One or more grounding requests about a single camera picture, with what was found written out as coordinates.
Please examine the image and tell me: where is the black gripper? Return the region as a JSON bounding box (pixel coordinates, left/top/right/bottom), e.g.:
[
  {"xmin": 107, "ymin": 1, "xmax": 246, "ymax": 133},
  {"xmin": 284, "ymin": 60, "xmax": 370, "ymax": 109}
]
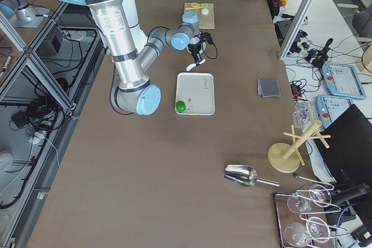
[{"xmin": 187, "ymin": 42, "xmax": 202, "ymax": 66}]

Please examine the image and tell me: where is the white ceramic spoon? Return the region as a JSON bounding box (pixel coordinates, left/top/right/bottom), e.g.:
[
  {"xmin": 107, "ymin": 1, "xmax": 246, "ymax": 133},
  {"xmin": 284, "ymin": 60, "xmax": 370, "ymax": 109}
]
[{"xmin": 186, "ymin": 59, "xmax": 205, "ymax": 72}]

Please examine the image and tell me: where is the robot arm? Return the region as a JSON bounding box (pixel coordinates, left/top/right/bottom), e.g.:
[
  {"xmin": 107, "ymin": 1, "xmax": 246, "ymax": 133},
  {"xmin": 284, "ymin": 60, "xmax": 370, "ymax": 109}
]
[
  {"xmin": 58, "ymin": 0, "xmax": 205, "ymax": 115},
  {"xmin": 1, "ymin": 0, "xmax": 42, "ymax": 28}
]

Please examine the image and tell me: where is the mint green bowl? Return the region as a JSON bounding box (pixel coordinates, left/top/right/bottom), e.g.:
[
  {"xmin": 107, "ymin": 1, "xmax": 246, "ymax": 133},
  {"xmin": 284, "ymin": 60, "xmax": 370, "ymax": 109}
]
[{"xmin": 189, "ymin": 37, "xmax": 206, "ymax": 55}]

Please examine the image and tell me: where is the cream rabbit serving tray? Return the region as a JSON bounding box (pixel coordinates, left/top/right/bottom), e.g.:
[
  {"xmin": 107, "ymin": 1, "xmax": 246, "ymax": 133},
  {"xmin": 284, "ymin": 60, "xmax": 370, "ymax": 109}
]
[{"xmin": 174, "ymin": 73, "xmax": 215, "ymax": 116}]

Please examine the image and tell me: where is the wooden cutting board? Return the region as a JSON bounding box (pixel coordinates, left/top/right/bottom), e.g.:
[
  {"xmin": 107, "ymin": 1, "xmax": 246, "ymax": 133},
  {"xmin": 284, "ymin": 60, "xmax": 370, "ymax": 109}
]
[{"xmin": 184, "ymin": 2, "xmax": 215, "ymax": 30}]

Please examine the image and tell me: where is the green lime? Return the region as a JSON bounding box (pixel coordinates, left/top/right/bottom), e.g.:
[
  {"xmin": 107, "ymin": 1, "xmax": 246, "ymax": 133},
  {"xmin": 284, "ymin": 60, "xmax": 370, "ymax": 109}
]
[{"xmin": 176, "ymin": 100, "xmax": 187, "ymax": 113}]

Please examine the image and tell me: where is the yellow plastic knife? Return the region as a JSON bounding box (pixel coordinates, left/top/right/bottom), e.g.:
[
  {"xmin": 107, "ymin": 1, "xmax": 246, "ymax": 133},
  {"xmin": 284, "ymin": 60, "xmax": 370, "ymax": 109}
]
[{"xmin": 184, "ymin": 6, "xmax": 204, "ymax": 10}]

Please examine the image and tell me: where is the upper lemon slice stack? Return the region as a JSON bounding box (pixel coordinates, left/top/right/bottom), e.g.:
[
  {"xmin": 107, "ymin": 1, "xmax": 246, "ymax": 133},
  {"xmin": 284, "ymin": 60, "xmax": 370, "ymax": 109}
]
[{"xmin": 191, "ymin": 2, "xmax": 200, "ymax": 9}]

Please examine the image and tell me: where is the grey folded cloth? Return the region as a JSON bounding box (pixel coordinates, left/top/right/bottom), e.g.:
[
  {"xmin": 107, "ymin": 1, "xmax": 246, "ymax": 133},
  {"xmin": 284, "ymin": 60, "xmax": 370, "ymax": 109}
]
[{"xmin": 257, "ymin": 79, "xmax": 281, "ymax": 98}]

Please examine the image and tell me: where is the clear plastic container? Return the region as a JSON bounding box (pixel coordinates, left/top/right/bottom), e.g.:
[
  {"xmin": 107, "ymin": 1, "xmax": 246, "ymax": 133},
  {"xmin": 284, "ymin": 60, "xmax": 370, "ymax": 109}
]
[{"xmin": 292, "ymin": 101, "xmax": 319, "ymax": 130}]

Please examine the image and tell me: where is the black handheld controller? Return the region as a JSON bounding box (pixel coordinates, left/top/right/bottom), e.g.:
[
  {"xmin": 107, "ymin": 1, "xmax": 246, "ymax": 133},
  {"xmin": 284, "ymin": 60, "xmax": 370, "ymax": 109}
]
[{"xmin": 305, "ymin": 38, "xmax": 333, "ymax": 69}]

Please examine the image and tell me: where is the steel ice scoop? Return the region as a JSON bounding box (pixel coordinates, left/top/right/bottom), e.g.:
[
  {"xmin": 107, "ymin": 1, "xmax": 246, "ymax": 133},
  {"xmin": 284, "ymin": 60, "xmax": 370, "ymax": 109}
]
[{"xmin": 223, "ymin": 164, "xmax": 280, "ymax": 187}]

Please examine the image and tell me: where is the wooden mug tree stand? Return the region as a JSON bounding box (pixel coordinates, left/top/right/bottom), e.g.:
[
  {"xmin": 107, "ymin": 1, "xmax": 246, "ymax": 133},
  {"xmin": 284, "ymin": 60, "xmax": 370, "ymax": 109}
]
[{"xmin": 267, "ymin": 104, "xmax": 331, "ymax": 173}]

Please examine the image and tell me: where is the near blue teach pendant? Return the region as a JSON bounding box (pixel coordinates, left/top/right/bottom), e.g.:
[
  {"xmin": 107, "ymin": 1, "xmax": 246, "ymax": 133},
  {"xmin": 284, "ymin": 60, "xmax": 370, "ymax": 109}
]
[{"xmin": 316, "ymin": 95, "xmax": 353, "ymax": 128}]

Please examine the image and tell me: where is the blue teach pendant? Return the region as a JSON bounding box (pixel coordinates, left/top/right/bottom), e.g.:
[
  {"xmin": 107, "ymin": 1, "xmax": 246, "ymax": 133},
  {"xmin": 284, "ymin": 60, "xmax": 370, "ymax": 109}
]
[
  {"xmin": 321, "ymin": 62, "xmax": 367, "ymax": 99},
  {"xmin": 316, "ymin": 95, "xmax": 353, "ymax": 128}
]

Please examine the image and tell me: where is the far blue teach pendant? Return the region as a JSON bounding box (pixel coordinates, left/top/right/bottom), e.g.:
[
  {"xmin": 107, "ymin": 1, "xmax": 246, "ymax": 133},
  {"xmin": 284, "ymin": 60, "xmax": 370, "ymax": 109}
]
[{"xmin": 321, "ymin": 62, "xmax": 367, "ymax": 99}]

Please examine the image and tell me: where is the wine glass upper left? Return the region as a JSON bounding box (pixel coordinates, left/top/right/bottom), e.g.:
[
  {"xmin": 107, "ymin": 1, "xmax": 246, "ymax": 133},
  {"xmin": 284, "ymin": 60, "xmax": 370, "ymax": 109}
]
[{"xmin": 287, "ymin": 194, "xmax": 312, "ymax": 214}]

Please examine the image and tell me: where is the wine glass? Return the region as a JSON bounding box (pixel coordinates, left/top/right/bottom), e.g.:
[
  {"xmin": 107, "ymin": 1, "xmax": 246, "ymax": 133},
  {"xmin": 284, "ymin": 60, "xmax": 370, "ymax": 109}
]
[
  {"xmin": 306, "ymin": 217, "xmax": 330, "ymax": 243},
  {"xmin": 283, "ymin": 222, "xmax": 309, "ymax": 247},
  {"xmin": 309, "ymin": 184, "xmax": 331, "ymax": 207},
  {"xmin": 287, "ymin": 194, "xmax": 312, "ymax": 214}
]

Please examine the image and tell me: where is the black laptop monitor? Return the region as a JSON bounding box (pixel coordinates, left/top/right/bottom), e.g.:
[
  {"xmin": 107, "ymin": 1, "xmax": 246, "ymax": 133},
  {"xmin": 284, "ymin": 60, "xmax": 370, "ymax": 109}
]
[{"xmin": 314, "ymin": 105, "xmax": 371, "ymax": 185}]

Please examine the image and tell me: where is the wine glass upper right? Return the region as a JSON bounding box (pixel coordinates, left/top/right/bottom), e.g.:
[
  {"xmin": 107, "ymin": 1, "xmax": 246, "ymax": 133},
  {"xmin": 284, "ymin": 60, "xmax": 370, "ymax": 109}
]
[{"xmin": 309, "ymin": 184, "xmax": 331, "ymax": 207}]

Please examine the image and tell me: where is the wine glass lower left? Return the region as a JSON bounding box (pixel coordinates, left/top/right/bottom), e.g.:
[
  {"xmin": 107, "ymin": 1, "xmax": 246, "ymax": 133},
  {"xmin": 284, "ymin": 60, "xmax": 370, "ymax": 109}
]
[{"xmin": 283, "ymin": 222, "xmax": 309, "ymax": 247}]

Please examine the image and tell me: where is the wine glass lower right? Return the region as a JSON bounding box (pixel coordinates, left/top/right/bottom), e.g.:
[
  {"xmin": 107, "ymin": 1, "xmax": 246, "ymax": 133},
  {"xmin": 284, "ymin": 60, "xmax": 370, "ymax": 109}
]
[{"xmin": 306, "ymin": 217, "xmax": 330, "ymax": 243}]

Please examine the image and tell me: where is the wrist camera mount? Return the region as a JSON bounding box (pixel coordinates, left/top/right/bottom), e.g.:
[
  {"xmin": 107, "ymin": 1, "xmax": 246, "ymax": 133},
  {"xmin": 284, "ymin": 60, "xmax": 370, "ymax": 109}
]
[{"xmin": 200, "ymin": 32, "xmax": 214, "ymax": 45}]

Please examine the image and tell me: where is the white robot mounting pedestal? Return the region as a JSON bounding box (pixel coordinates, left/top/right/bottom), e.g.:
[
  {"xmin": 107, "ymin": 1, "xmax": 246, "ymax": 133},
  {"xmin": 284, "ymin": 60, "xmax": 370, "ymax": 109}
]
[{"xmin": 96, "ymin": 0, "xmax": 148, "ymax": 62}]

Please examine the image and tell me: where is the aluminium frame post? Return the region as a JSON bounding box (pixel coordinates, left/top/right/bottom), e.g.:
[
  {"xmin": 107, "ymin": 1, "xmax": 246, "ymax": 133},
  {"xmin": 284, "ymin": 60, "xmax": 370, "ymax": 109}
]
[{"xmin": 278, "ymin": 0, "xmax": 314, "ymax": 61}]

